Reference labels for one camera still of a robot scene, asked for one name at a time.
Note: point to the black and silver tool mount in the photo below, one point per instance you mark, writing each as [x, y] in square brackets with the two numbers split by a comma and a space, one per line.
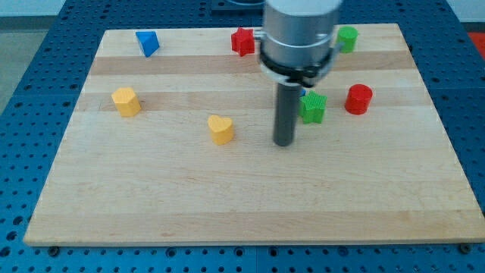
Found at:
[296, 63]

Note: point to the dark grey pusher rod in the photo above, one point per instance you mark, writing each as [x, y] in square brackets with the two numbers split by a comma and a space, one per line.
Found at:
[286, 113]

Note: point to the yellow heart block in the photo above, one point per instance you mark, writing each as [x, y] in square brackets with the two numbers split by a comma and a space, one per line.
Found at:
[221, 129]

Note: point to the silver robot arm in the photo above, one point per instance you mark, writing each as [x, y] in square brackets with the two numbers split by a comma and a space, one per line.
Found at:
[283, 19]

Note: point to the green star block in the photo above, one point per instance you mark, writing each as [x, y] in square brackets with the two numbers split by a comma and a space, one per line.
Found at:
[312, 107]

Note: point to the red cylinder block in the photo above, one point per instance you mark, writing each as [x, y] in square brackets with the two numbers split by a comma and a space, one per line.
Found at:
[358, 99]

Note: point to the red star block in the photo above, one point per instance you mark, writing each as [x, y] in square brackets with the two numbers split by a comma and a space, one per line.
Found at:
[243, 41]

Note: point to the green cylinder block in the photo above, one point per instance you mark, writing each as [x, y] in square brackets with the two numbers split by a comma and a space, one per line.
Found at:
[347, 37]

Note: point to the wooden board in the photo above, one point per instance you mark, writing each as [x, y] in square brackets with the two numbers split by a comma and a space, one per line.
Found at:
[157, 179]

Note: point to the blue triangle block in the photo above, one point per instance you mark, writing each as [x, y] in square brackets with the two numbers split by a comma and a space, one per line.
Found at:
[148, 41]

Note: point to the yellow hexagon block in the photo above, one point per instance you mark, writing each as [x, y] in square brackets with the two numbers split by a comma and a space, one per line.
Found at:
[126, 102]

